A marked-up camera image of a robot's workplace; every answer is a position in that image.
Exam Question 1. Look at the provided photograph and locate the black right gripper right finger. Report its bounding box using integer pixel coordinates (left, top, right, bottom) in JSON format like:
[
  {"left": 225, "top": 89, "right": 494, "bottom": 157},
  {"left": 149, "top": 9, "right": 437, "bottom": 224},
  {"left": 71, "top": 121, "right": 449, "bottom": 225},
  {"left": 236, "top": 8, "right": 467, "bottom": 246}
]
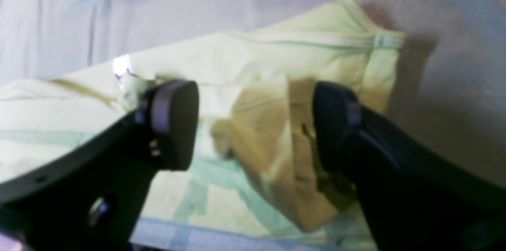
[{"left": 313, "top": 81, "right": 506, "bottom": 251}]

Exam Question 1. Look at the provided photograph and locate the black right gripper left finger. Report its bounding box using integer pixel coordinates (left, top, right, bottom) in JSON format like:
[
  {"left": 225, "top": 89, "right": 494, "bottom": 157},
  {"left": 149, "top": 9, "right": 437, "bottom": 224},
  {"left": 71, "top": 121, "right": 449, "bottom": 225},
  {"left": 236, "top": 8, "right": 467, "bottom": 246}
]
[{"left": 0, "top": 80, "right": 199, "bottom": 251}]

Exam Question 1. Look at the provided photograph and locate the light green T-shirt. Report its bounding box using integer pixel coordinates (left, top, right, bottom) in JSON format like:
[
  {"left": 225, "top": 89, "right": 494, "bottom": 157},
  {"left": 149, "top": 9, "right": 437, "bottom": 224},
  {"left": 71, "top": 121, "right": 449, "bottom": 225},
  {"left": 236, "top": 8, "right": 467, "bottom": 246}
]
[{"left": 1, "top": 0, "right": 406, "bottom": 250}]

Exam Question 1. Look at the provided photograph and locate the grey-green table cloth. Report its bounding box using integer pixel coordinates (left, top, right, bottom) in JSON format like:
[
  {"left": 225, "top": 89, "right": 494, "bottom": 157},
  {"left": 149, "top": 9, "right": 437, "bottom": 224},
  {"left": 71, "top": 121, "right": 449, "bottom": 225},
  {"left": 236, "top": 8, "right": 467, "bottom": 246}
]
[{"left": 1, "top": 0, "right": 505, "bottom": 251}]

